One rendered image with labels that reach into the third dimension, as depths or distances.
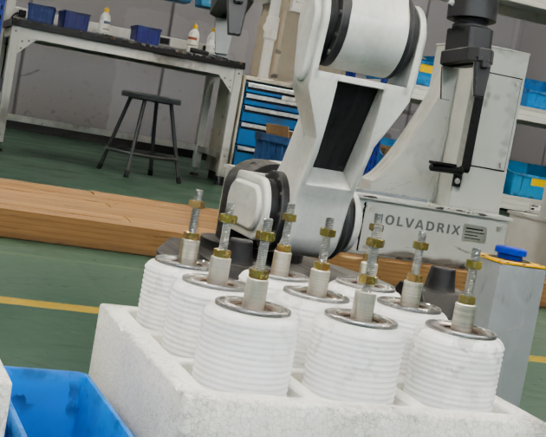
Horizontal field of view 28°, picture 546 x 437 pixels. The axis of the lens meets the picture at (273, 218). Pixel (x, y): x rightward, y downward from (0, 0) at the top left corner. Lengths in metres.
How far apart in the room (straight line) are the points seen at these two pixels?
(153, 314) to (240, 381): 0.25
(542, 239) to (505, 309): 2.65
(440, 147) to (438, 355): 2.53
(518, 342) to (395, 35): 0.59
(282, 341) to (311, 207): 0.84
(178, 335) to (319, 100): 0.71
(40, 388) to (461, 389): 0.46
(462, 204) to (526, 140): 6.88
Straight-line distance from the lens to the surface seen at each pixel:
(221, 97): 7.12
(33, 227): 3.04
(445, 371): 1.13
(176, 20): 9.67
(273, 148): 5.87
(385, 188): 3.56
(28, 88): 9.46
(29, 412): 1.25
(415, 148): 3.59
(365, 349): 1.07
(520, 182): 6.71
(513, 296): 1.39
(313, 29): 1.76
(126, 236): 3.08
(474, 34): 1.96
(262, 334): 1.02
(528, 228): 4.12
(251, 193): 1.90
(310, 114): 1.78
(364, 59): 1.77
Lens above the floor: 0.43
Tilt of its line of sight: 5 degrees down
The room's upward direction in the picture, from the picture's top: 10 degrees clockwise
